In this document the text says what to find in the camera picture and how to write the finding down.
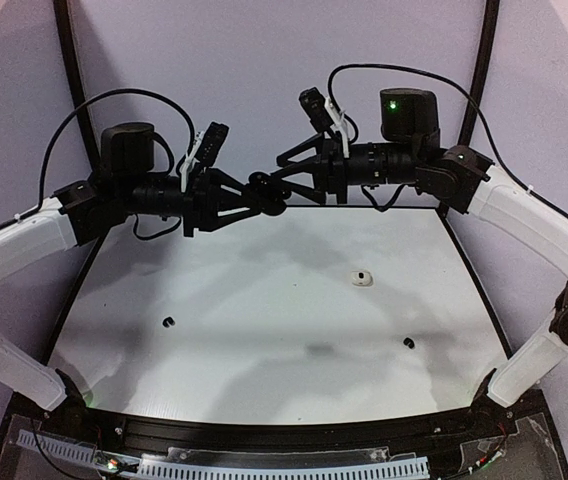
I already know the black earbud charging case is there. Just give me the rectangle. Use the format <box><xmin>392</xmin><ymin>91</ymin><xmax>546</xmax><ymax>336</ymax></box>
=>
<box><xmin>248</xmin><ymin>172</ymin><xmax>292</xmax><ymax>216</ymax></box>

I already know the white earbud charging case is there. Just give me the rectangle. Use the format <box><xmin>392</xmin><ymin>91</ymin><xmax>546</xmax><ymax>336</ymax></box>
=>
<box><xmin>351</xmin><ymin>270</ymin><xmax>374</xmax><ymax>287</ymax></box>

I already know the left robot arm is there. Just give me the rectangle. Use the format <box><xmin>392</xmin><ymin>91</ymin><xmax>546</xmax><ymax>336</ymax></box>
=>
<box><xmin>0</xmin><ymin>122</ymin><xmax>261</xmax><ymax>412</ymax></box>

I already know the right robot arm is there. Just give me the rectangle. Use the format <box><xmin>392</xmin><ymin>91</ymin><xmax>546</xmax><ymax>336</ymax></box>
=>
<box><xmin>276</xmin><ymin>88</ymin><xmax>568</xmax><ymax>408</ymax></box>

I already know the black earbud left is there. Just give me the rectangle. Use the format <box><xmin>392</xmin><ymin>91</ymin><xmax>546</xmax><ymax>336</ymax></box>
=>
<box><xmin>162</xmin><ymin>317</ymin><xmax>175</xmax><ymax>328</ymax></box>

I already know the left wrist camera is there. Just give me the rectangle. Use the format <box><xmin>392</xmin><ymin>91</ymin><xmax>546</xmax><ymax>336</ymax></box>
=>
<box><xmin>195</xmin><ymin>122</ymin><xmax>229</xmax><ymax>167</ymax></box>

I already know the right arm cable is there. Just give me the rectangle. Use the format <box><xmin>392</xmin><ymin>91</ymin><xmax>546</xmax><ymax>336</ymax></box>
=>
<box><xmin>327</xmin><ymin>61</ymin><xmax>568</xmax><ymax>241</ymax></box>

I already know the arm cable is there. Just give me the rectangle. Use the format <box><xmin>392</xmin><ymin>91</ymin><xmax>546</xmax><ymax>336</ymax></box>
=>
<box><xmin>327</xmin><ymin>61</ymin><xmax>568</xmax><ymax>241</ymax></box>
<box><xmin>0</xmin><ymin>87</ymin><xmax>200</xmax><ymax>251</ymax></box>

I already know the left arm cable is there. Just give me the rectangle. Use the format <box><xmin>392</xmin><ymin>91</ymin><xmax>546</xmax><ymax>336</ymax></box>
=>
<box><xmin>0</xmin><ymin>87</ymin><xmax>200</xmax><ymax>251</ymax></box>

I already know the left black frame post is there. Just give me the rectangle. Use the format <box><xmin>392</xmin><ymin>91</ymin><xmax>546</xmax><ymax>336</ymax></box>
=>
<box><xmin>52</xmin><ymin>0</ymin><xmax>102</xmax><ymax>192</ymax></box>

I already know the black front frame rail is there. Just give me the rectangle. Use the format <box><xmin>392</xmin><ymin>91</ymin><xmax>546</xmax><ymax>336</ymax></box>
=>
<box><xmin>88</xmin><ymin>408</ymin><xmax>480</xmax><ymax>452</ymax></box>

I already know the white slotted cable duct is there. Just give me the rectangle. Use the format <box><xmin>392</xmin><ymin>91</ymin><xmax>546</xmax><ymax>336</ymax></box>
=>
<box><xmin>13</xmin><ymin>429</ymin><xmax>431</xmax><ymax>480</ymax></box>

